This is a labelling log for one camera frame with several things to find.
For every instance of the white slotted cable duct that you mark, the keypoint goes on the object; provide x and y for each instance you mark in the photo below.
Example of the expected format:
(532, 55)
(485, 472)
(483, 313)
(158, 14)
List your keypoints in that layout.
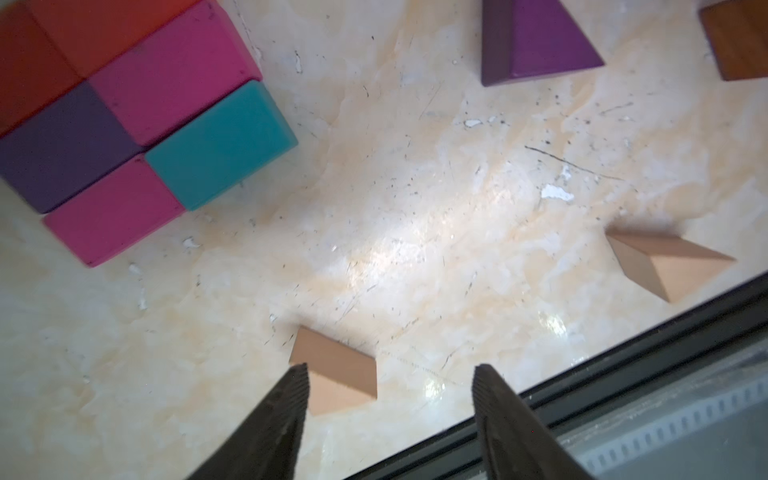
(673, 427)

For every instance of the dark brown triangular block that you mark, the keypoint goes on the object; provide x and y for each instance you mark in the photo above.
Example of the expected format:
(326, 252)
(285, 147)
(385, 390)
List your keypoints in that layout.
(737, 34)

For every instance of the teal rectangular block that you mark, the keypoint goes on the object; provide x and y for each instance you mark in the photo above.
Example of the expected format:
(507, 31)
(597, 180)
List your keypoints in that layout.
(240, 134)

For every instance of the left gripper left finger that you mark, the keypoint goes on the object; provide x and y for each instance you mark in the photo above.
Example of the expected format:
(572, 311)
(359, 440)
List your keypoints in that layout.
(267, 443)

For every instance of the purple triangular wooden block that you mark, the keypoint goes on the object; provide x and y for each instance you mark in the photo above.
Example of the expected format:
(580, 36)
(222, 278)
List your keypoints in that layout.
(531, 39)

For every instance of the purple rectangular block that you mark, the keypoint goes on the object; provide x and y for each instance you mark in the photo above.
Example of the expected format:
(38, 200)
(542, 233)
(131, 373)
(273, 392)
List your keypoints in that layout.
(63, 149)

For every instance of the light brown triangular block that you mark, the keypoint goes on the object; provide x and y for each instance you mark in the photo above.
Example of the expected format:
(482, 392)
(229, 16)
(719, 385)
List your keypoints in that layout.
(667, 266)

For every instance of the beige triangular wooden block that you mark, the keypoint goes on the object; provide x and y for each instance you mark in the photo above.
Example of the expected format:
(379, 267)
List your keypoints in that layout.
(340, 377)

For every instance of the bright red rectangular block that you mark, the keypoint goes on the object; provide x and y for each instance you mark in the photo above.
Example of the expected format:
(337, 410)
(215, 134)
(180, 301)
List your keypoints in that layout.
(92, 33)

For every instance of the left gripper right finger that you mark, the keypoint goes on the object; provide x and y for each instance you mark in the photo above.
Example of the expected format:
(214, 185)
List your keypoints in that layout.
(514, 444)

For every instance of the magenta rectangular block front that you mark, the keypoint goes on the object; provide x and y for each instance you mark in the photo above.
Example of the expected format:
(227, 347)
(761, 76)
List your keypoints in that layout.
(114, 213)

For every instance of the dark red rectangular block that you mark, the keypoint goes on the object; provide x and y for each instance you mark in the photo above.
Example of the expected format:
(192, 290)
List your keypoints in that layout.
(34, 73)

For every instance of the magenta rectangular block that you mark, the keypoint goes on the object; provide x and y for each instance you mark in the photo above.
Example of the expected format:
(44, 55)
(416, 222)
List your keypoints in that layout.
(114, 213)
(176, 73)

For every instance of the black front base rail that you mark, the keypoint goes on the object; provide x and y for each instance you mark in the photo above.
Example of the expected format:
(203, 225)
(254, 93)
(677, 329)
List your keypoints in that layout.
(703, 352)

